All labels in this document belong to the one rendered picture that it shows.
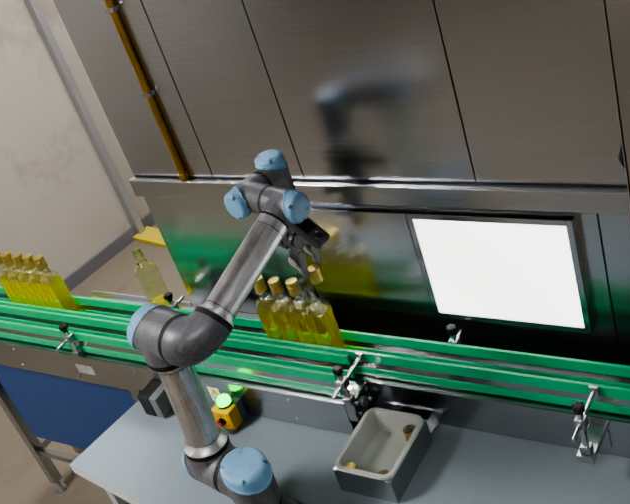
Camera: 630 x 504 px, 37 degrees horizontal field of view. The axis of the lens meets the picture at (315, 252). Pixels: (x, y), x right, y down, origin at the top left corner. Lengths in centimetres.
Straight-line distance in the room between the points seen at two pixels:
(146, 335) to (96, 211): 342
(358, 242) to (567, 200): 61
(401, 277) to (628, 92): 111
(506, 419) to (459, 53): 94
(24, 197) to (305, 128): 304
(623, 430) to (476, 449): 39
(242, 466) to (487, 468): 62
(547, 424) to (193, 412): 87
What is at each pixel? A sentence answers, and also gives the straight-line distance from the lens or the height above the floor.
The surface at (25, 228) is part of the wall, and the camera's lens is 529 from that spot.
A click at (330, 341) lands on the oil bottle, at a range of 261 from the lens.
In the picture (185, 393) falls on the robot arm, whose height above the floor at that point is 121.
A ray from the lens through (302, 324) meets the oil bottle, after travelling 262.
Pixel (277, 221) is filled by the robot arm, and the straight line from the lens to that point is 214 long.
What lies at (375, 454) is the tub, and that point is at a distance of 254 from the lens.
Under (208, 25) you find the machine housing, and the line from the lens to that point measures 243.
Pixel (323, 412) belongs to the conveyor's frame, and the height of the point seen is 83.
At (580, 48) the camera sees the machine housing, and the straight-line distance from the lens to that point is 201.
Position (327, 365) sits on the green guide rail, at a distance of 263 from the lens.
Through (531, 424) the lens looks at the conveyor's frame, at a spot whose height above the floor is 82.
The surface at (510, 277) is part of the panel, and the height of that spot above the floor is 114.
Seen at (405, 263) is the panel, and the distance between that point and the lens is 248.
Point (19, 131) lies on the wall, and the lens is 522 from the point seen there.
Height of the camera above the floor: 254
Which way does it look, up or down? 31 degrees down
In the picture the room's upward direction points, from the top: 20 degrees counter-clockwise
